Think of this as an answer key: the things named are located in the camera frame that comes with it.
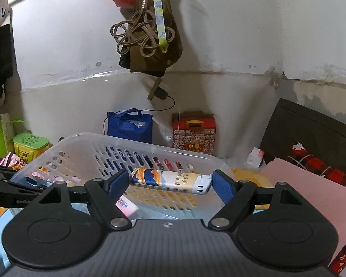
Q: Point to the green-lidded yellow box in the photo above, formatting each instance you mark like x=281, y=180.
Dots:
x=28, y=146

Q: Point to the black charger with cable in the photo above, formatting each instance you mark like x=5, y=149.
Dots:
x=162, y=94

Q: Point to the red patterned gift box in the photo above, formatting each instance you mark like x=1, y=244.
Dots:
x=194, y=131

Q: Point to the red plaid pillow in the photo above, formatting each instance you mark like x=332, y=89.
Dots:
x=300, y=157

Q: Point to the pink foam cushion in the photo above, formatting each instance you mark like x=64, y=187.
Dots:
x=328, y=197

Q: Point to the pink tissue pack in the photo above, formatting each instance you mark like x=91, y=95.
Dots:
x=128, y=208

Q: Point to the brown hanging bag with rope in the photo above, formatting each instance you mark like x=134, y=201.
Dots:
x=148, y=39

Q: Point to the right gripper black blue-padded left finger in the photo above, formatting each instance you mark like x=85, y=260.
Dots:
x=50, y=234

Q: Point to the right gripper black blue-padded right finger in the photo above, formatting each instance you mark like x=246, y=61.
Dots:
x=275, y=227

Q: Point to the small white red box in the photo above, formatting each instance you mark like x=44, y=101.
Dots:
x=255, y=158

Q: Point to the orange blue printed tube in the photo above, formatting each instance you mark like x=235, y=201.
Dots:
x=192, y=183

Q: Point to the dark brown headboard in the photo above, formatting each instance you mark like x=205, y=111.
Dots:
x=321, y=135

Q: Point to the clear plastic perforated basket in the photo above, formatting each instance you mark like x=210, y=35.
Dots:
x=85, y=156

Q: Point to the black hanging garment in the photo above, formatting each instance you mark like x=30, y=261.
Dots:
x=6, y=61

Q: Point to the blue shopping bag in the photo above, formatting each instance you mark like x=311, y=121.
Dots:
x=131, y=124

